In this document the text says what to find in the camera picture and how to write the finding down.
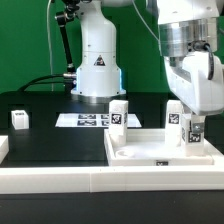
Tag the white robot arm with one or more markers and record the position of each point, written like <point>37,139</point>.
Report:
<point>187,40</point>

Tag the white sheet with tag markers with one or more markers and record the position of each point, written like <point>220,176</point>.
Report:
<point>86,120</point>

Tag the white U-shaped obstacle fence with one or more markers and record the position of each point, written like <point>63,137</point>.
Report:
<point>108,179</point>

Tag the white square table top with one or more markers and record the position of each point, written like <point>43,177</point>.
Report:
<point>146,147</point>

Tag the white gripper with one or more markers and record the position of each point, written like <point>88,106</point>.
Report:
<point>195,76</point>

